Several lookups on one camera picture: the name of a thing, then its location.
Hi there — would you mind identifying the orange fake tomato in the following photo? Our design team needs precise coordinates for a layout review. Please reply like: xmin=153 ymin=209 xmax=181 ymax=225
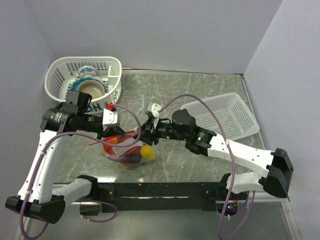
xmin=102 ymin=136 xmax=121 ymax=156

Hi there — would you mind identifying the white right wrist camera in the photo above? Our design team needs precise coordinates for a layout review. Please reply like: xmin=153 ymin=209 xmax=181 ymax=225
xmin=146 ymin=102 xmax=162 ymax=123

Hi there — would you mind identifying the beige ceramic bowl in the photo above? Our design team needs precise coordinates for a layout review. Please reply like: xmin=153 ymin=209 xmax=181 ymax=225
xmin=76 ymin=80 xmax=106 ymax=100

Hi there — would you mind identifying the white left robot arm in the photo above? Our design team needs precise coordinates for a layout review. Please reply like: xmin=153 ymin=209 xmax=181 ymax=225
xmin=5 ymin=90 xmax=121 ymax=224

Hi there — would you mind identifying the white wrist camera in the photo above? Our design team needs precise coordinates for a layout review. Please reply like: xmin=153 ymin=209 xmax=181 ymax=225
xmin=146 ymin=102 xmax=162 ymax=123
xmin=102 ymin=108 xmax=120 ymax=129

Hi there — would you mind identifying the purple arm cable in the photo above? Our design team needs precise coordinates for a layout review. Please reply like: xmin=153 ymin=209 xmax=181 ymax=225
xmin=19 ymin=102 xmax=143 ymax=238
xmin=156 ymin=94 xmax=256 ymax=240

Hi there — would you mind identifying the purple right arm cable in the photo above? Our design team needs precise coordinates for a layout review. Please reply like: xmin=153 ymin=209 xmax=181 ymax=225
xmin=156 ymin=94 xmax=256 ymax=240

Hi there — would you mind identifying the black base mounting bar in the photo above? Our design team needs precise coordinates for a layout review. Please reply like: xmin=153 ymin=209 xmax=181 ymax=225
xmin=69 ymin=181 xmax=247 ymax=213

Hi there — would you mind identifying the blue white patterned bowl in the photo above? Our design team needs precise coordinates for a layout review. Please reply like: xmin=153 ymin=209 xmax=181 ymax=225
xmin=77 ymin=65 xmax=98 ymax=79

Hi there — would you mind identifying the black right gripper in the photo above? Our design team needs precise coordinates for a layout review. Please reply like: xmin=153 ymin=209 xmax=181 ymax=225
xmin=133 ymin=117 xmax=188 ymax=147

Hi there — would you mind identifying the clear zip top bag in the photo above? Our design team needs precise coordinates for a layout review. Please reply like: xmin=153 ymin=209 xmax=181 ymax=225
xmin=101 ymin=130 xmax=156 ymax=168

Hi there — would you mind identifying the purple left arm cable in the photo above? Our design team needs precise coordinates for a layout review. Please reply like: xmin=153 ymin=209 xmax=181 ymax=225
xmin=19 ymin=102 xmax=143 ymax=238

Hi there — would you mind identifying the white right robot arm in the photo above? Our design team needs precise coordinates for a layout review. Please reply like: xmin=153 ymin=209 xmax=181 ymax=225
xmin=139 ymin=109 xmax=294 ymax=199

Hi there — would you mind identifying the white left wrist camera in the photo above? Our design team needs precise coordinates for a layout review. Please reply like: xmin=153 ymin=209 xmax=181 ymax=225
xmin=102 ymin=108 xmax=120 ymax=129

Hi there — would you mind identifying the yellow fake lemon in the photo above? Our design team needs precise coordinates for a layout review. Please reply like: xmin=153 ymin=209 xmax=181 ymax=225
xmin=140 ymin=145 xmax=156 ymax=161

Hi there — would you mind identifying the white oval dish rack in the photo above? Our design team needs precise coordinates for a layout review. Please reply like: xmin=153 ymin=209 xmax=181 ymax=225
xmin=44 ymin=56 xmax=122 ymax=108

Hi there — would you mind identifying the blue rimmed plate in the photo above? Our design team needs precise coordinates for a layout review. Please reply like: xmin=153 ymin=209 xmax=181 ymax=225
xmin=70 ymin=77 xmax=108 ymax=94

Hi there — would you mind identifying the white rectangular perforated basket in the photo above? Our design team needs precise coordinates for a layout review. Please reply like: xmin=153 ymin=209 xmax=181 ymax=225
xmin=181 ymin=92 xmax=260 ymax=141

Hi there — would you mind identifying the red fake pomegranate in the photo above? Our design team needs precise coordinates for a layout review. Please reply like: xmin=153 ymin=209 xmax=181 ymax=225
xmin=113 ymin=145 xmax=142 ymax=157

